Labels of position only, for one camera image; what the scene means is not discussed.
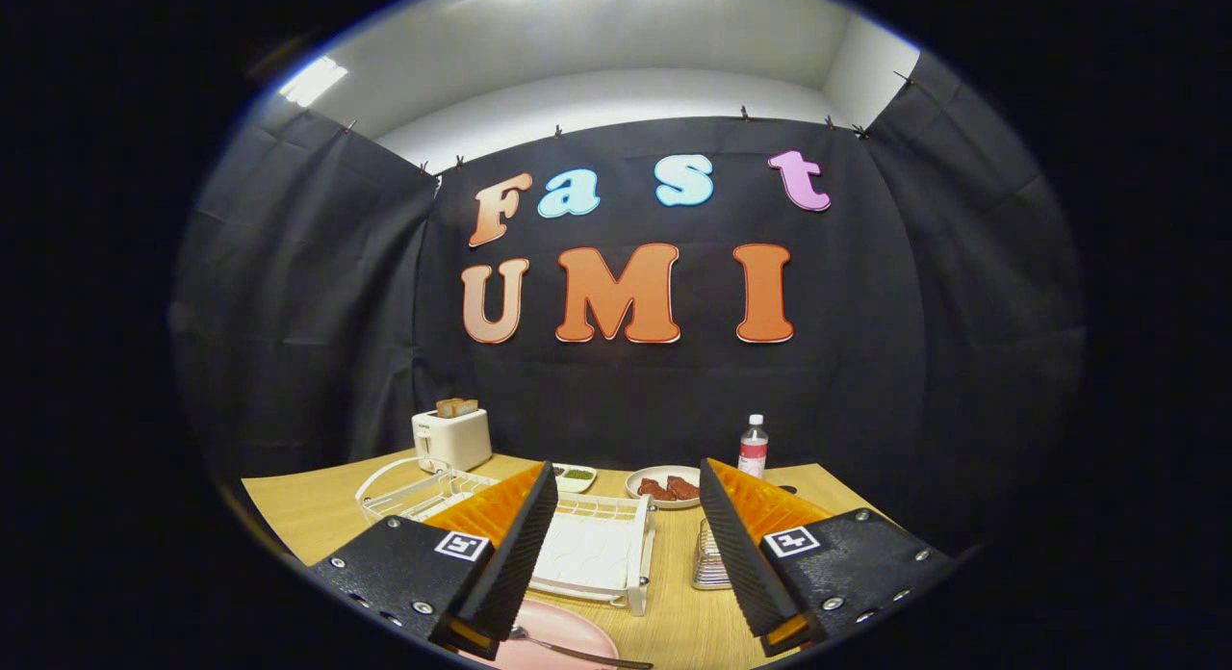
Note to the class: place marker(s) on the clear bottle red label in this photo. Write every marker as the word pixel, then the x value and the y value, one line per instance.
pixel 753 453

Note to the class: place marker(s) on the white toaster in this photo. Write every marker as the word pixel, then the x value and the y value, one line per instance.
pixel 452 441

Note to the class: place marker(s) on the pink plate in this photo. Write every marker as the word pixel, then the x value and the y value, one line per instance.
pixel 558 624

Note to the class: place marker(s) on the red meat piece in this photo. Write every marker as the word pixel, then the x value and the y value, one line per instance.
pixel 684 487
pixel 654 490

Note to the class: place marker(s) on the white divided dish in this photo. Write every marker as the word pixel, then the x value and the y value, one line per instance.
pixel 576 486

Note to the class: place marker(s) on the brown toast slice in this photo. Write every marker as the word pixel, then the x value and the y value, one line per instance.
pixel 448 408
pixel 469 406

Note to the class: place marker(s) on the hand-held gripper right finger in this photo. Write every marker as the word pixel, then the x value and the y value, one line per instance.
pixel 741 554

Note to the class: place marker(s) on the black backdrop cloth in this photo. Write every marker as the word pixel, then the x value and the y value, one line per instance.
pixel 626 400

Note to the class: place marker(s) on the white plate with meat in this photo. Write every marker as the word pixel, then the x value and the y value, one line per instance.
pixel 650 472

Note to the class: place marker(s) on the ceiling light panel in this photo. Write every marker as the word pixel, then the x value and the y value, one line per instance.
pixel 313 81

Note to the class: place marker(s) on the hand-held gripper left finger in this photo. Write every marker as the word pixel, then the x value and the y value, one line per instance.
pixel 515 554

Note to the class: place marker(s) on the metal spoon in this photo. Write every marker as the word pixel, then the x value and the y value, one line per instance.
pixel 577 655

